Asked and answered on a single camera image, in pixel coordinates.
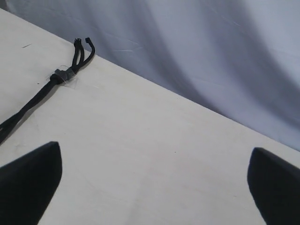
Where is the clear tape piece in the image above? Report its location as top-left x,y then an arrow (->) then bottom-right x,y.
46,65 -> 78,89

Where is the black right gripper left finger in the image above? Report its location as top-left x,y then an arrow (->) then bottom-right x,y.
0,142 -> 62,225

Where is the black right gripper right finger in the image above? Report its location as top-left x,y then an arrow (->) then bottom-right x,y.
247,147 -> 300,225

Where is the black cable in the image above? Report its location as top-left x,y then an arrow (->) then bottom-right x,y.
0,38 -> 82,132
0,39 -> 84,139
0,37 -> 96,143

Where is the grey backdrop cloth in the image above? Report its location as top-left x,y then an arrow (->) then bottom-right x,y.
0,0 -> 300,150

